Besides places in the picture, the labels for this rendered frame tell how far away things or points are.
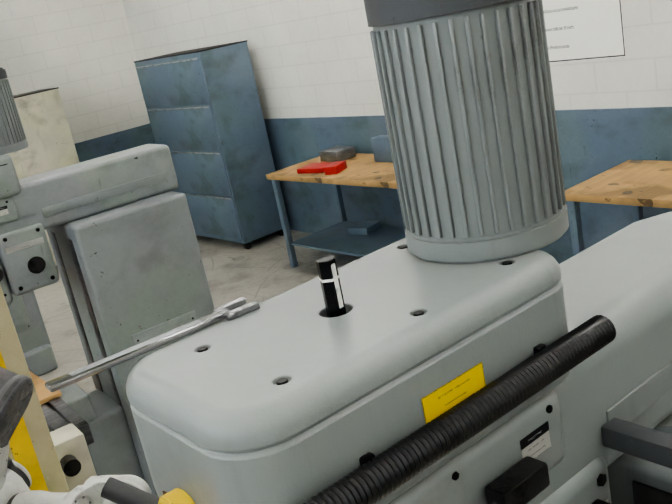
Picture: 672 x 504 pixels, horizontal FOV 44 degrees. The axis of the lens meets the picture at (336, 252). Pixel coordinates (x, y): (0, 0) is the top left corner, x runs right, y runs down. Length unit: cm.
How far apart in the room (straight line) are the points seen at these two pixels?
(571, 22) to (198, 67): 375
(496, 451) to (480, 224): 25
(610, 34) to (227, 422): 506
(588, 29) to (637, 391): 467
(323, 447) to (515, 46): 47
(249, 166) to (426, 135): 739
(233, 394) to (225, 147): 743
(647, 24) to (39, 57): 698
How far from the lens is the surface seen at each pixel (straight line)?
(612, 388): 112
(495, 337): 88
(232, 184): 820
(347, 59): 737
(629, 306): 115
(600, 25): 566
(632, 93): 562
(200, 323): 93
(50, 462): 272
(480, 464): 93
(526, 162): 95
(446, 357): 83
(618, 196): 484
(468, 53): 91
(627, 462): 125
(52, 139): 936
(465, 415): 82
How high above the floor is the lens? 220
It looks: 17 degrees down
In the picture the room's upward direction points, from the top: 12 degrees counter-clockwise
